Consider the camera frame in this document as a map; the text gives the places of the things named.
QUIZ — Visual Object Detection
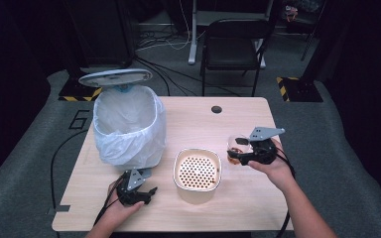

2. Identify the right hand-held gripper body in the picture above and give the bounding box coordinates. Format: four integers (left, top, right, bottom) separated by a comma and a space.
239, 126, 287, 167

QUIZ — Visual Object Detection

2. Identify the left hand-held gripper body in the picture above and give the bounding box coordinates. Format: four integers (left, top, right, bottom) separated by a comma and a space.
116, 167, 154, 206

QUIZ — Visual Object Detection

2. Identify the clear plastic cup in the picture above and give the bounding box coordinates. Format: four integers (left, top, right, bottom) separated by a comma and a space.
226, 134, 254, 166

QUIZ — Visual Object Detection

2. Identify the white square strainer bowl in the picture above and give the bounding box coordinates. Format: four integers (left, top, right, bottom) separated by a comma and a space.
173, 148, 223, 205

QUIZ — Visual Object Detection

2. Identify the white and blue trash bin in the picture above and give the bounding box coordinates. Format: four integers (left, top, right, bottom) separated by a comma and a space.
78, 67, 168, 168

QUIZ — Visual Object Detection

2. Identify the person's left hand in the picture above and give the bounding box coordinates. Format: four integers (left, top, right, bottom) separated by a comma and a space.
106, 180, 146, 226

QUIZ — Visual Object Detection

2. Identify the person's right hand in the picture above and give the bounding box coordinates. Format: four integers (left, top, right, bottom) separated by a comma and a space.
247, 138, 296, 192

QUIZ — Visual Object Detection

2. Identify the white plastic trash bag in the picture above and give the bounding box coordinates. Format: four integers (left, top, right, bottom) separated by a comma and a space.
92, 84, 168, 168

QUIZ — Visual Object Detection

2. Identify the black yellow striped stand base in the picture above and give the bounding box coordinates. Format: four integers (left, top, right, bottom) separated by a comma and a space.
275, 75, 324, 103
58, 78, 103, 103

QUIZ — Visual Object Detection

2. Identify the black folding chair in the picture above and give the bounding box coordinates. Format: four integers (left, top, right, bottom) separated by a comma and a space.
199, 18, 274, 98

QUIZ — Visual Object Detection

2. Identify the black cabinet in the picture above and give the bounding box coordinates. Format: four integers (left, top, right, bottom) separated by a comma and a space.
62, 0, 137, 69

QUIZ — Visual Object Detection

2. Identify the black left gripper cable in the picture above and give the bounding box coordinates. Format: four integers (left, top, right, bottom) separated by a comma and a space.
93, 177, 127, 226

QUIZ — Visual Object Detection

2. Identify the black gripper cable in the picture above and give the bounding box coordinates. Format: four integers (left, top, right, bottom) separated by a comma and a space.
275, 147, 297, 238
93, 177, 127, 226

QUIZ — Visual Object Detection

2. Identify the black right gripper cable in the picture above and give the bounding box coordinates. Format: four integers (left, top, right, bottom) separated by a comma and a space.
275, 147, 297, 238

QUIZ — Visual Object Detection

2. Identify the thin black floor cable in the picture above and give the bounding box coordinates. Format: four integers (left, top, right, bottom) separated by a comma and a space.
133, 56, 243, 98

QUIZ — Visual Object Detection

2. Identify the white metal desk frame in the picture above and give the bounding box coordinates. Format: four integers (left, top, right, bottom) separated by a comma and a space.
187, 0, 276, 69

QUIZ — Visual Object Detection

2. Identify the white floor cable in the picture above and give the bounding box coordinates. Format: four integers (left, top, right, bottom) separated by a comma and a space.
135, 0, 193, 53

